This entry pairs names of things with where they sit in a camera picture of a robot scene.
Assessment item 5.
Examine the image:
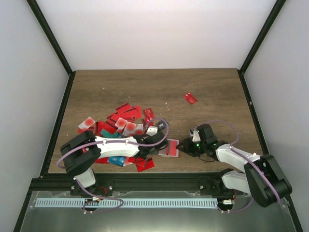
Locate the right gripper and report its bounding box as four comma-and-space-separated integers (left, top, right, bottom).
176, 138, 207, 158

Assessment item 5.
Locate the black VIP card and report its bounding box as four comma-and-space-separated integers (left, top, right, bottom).
155, 120, 169, 130

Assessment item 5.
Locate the red VIP card handled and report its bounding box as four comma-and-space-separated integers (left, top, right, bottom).
142, 108, 155, 120

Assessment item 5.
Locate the brown leather card holder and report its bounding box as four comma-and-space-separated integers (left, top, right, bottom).
158, 139, 179, 158

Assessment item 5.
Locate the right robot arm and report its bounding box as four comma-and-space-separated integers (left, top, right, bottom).
177, 124, 292, 207

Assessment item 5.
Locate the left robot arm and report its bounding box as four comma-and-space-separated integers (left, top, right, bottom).
56, 130, 169, 195

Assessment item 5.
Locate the white card red circle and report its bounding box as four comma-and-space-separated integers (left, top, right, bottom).
115, 118, 144, 137

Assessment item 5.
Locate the red striped card front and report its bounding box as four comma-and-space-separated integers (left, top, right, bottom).
136, 158, 155, 173

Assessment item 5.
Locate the blue bank card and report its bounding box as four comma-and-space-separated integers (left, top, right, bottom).
108, 156, 127, 167

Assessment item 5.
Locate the lone red VIP card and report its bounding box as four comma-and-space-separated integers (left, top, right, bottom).
183, 92, 197, 105

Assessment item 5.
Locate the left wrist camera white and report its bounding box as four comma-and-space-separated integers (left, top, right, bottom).
146, 126, 158, 136

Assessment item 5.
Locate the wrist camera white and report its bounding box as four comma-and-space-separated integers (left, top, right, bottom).
189, 129, 200, 143
146, 126, 158, 136

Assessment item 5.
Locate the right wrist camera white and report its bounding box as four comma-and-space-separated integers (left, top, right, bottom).
189, 129, 200, 143

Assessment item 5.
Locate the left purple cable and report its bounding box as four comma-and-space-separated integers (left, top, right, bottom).
56, 117, 169, 215

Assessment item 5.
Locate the purple cable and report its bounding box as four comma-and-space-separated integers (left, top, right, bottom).
197, 120, 282, 213
56, 117, 169, 215

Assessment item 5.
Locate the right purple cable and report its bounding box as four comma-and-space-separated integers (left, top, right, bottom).
197, 120, 282, 213

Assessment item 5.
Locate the black frame front beam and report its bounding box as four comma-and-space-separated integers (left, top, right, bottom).
29, 172, 233, 196

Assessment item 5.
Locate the light blue slotted rail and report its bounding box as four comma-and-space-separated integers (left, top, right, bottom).
35, 198, 218, 209

